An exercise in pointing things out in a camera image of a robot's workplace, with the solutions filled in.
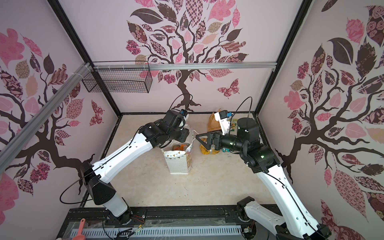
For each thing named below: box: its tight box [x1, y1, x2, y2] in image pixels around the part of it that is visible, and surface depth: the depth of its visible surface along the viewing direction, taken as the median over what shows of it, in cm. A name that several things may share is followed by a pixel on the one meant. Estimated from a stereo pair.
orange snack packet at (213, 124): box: [207, 108, 222, 133], surface depth 109 cm
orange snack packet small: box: [173, 144, 189, 151], surface depth 97 cm
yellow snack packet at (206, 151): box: [200, 144, 220, 155], surface depth 94 cm
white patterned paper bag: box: [161, 130, 198, 175], surface depth 74 cm
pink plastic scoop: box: [72, 218, 86, 240], surface depth 70 cm
